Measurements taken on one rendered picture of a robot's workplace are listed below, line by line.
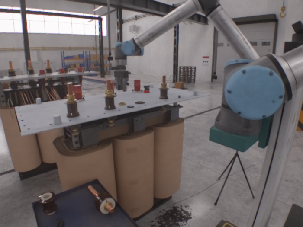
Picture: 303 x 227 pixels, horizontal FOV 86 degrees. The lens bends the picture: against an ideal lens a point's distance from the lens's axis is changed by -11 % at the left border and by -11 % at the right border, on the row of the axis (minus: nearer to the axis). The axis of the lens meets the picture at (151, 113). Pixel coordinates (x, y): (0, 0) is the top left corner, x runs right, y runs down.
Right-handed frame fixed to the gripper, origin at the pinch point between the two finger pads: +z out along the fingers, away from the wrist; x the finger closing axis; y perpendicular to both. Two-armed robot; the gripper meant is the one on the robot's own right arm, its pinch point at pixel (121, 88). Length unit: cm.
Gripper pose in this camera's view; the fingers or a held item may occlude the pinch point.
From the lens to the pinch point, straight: 142.1
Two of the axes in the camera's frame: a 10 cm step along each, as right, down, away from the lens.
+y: 7.5, -1.8, 6.3
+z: 0.0, 9.6, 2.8
